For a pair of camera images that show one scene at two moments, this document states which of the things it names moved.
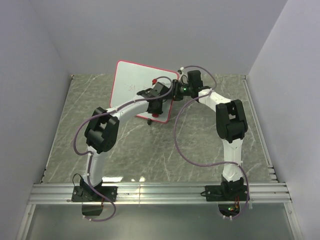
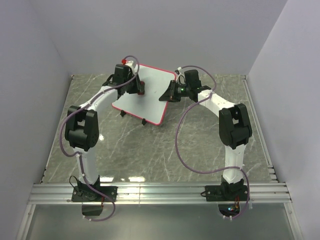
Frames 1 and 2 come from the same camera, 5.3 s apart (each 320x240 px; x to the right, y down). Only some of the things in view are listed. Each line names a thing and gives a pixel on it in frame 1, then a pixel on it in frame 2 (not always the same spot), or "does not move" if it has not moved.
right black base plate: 226,193 does not move
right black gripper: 175,85 does not move
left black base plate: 88,194 does not move
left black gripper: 158,111 → 137,80
